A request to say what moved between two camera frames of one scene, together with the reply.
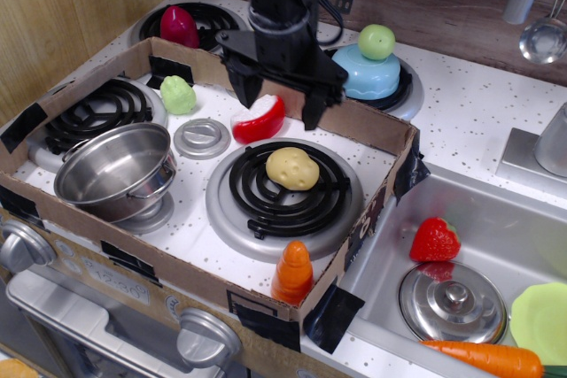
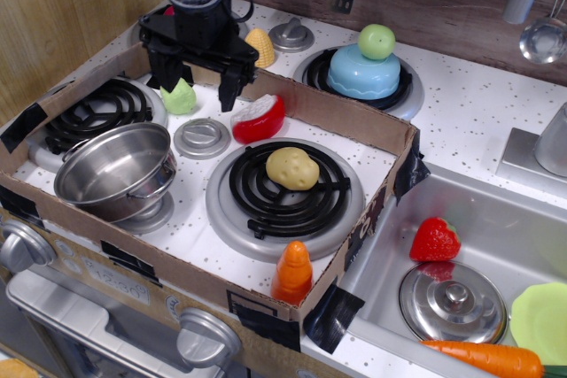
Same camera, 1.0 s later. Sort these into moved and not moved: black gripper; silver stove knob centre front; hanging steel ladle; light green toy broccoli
Moved: black gripper
Not moved: hanging steel ladle; light green toy broccoli; silver stove knob centre front
